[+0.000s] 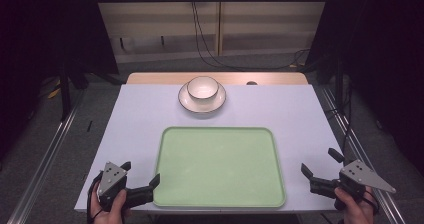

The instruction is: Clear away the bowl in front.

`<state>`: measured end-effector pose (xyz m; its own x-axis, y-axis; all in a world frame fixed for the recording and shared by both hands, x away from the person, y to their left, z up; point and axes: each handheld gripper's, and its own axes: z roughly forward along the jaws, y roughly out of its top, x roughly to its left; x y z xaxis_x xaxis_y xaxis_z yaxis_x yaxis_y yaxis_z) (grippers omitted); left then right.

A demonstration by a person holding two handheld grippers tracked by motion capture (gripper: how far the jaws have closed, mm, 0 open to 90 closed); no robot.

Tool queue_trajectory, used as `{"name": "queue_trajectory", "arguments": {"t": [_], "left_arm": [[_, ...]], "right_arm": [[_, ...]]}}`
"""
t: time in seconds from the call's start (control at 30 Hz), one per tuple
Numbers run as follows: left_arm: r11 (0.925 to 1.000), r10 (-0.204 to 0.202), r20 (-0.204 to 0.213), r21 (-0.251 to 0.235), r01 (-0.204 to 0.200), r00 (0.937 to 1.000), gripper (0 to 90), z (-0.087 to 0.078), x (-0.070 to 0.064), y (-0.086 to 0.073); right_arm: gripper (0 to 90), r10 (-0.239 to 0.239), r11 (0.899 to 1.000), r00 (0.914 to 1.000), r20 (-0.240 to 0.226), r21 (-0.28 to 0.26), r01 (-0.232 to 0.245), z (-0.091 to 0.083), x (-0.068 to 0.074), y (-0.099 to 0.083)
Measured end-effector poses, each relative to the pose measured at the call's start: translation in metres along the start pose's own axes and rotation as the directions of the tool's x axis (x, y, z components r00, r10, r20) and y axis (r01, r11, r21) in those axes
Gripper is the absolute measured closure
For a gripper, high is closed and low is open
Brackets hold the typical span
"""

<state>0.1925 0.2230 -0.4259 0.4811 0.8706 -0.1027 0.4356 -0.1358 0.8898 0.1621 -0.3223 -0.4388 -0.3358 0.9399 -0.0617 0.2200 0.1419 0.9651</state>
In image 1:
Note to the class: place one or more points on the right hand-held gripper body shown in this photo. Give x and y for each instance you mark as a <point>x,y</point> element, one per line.
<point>358,178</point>

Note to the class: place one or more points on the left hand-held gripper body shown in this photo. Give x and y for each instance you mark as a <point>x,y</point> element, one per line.
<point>112,179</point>

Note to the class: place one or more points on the person's right hand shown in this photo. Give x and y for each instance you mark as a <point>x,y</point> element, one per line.
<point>355,209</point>

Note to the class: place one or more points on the person's left hand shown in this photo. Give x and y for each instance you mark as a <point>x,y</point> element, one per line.
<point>110,214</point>

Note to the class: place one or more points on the white table cover sheet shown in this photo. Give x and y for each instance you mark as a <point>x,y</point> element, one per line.
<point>140,117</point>

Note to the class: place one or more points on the small black stick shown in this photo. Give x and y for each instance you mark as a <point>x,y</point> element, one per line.
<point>89,126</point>

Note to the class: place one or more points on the black metal stand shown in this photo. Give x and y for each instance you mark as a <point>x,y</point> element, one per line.
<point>65,94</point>
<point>339,84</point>

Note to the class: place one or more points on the green plastic tray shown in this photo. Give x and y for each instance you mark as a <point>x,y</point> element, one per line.
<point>218,167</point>

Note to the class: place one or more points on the wooden table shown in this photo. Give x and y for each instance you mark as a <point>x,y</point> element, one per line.
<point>160,78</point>

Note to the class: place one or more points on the white plate with dark rim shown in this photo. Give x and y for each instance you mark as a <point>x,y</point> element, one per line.
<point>203,106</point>

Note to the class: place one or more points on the white bowl with dark rim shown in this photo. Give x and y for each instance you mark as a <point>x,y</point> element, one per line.
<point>202,88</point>

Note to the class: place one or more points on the black curtain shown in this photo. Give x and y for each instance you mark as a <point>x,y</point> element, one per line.
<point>386,50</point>
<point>40,34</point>

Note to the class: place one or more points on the metal floor rail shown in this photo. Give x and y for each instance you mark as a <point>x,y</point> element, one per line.
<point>46,154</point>
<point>388,202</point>

